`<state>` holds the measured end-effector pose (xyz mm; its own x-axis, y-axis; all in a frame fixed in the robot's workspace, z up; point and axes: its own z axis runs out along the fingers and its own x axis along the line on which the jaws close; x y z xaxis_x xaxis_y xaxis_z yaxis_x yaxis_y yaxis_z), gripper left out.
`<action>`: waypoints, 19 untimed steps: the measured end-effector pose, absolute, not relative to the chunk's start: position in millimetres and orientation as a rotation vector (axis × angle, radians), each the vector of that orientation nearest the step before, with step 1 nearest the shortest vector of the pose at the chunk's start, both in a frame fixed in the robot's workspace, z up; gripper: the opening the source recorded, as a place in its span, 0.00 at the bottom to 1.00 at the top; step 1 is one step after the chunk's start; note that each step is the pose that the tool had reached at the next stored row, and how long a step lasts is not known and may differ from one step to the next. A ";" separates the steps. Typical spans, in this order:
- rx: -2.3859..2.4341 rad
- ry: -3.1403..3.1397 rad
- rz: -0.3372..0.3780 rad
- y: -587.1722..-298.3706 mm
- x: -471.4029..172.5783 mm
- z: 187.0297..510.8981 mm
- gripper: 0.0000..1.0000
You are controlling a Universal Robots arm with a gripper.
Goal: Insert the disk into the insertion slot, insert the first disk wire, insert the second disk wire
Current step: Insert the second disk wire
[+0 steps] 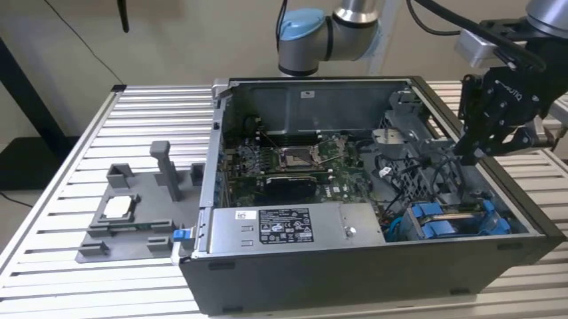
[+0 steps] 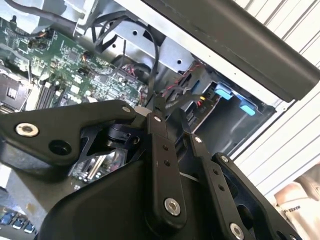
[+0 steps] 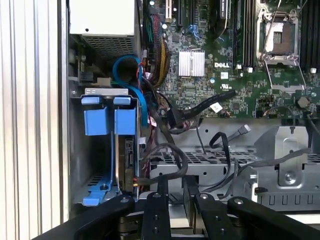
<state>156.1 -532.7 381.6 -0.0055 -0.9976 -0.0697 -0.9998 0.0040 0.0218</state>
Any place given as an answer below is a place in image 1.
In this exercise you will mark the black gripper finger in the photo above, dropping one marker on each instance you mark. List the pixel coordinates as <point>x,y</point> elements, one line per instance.
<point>523,141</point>
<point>471,149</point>

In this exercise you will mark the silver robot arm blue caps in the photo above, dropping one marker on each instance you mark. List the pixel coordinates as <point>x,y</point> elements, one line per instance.
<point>311,43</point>

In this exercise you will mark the grey metal disk bay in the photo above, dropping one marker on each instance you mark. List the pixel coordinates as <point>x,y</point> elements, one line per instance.
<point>498,212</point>

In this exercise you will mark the black RAM slot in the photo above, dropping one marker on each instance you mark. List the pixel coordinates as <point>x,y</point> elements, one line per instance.
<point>289,134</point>

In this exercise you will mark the grey metal drive cage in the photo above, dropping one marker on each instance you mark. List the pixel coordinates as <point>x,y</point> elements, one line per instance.
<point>400,133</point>

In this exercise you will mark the green motherboard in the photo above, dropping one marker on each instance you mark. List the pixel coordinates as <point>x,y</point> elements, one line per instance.
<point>347,189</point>

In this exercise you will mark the CPU socket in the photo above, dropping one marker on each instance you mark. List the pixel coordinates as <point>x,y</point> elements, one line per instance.
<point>296,157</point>

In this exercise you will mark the thin metal locking lever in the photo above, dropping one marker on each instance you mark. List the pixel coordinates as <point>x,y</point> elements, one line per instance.
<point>271,138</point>

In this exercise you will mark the silver power supply with label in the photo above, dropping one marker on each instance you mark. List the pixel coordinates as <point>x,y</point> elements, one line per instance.
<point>294,229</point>

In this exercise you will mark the open black PC case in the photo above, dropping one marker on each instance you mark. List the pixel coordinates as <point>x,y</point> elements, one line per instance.
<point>338,282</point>

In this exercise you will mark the blue case latch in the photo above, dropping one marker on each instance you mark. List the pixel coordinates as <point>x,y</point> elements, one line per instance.
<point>180,236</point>

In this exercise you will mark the grey parts rack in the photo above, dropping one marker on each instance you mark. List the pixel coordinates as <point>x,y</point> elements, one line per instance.
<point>142,186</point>

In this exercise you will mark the silver CPU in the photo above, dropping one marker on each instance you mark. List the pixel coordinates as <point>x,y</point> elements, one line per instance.
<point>118,206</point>

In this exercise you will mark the black table corner cap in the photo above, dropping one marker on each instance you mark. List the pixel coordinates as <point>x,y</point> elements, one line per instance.
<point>118,88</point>

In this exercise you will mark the black stand with base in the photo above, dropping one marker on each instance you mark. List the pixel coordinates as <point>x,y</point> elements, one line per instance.
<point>32,156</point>

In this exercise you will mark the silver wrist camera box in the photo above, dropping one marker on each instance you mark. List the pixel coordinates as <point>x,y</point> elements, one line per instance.
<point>475,50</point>

